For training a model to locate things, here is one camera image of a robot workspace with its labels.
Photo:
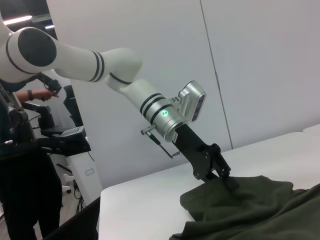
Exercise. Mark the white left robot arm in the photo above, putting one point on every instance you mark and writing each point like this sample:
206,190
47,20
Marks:
75,62

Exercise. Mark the dark green FREE t-shirt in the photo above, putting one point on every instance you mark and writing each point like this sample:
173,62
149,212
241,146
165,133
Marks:
250,212

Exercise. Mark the grey keypad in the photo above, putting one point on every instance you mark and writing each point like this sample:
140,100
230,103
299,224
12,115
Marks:
73,131

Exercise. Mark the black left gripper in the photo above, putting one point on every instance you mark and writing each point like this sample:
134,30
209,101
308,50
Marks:
192,147

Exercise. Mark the person in dark clothes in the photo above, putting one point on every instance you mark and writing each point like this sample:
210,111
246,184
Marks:
30,187

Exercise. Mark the white console pedestal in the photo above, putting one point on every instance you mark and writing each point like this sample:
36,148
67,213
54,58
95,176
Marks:
82,175

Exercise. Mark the person's left forearm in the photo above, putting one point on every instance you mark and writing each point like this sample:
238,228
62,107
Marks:
22,96

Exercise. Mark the black wristwatch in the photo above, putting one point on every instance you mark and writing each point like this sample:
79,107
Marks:
30,95

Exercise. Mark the black console tray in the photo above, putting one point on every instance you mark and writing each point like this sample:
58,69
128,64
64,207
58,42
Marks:
70,145

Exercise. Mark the black flat panel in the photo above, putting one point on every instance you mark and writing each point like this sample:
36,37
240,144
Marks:
82,222

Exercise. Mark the ceiling light strip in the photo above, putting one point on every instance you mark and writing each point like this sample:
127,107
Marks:
17,20
46,27

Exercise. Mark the black upright stand panel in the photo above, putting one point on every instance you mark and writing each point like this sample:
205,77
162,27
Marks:
71,105

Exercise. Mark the person's left hand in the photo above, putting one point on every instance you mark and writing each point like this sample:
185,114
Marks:
47,94

